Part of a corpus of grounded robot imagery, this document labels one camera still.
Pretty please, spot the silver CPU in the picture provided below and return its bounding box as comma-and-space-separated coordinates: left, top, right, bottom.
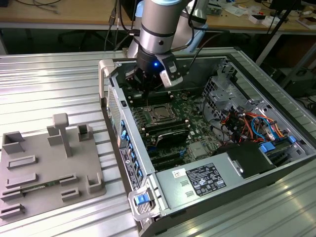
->
155, 107, 171, 119

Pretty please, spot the metal socket cover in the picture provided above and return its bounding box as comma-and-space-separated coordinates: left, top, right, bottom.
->
147, 104, 178, 125

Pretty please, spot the grey PC case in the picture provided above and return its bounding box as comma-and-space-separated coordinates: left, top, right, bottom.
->
98, 50, 316, 237

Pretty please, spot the black graphics card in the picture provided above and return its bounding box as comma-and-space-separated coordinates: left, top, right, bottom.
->
155, 128, 191, 151

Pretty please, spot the green motherboard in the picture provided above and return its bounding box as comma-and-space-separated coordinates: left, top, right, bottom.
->
128, 91, 237, 172

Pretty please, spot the grey metal disk bay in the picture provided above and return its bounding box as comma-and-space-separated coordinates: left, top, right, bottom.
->
200, 75, 249, 125

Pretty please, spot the wooden desk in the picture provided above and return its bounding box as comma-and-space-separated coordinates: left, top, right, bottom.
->
0, 0, 316, 34

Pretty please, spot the silver chipset heatsink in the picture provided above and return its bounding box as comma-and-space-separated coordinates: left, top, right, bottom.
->
189, 142, 207, 159

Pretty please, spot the white box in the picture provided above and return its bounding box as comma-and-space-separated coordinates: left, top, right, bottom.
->
248, 14, 275, 27

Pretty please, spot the white metal desk leg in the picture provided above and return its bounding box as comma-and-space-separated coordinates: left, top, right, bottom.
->
255, 31, 284, 65
281, 41, 316, 89

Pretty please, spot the grey power supply unit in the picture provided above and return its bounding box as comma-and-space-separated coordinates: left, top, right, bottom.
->
148, 152, 249, 216

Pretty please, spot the blue case release latch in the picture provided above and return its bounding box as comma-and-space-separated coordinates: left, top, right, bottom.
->
134, 194, 151, 206

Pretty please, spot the grey parts rack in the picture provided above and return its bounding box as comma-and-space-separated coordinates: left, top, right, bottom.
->
0, 113, 107, 221

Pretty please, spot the black plastic shroud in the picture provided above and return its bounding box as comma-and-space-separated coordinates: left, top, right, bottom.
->
214, 141, 277, 180

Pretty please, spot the black monitor base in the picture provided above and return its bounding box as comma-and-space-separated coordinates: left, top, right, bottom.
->
269, 0, 303, 10

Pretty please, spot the brown flat item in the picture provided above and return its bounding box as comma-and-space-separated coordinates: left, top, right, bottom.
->
297, 16, 316, 28

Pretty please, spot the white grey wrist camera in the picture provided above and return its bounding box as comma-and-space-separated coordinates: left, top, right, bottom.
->
158, 54, 184, 89

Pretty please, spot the blue wire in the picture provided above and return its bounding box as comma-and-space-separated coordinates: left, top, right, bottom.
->
251, 115, 276, 142

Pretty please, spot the orange wire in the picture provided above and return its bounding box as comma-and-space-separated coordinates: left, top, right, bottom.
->
243, 111, 286, 139

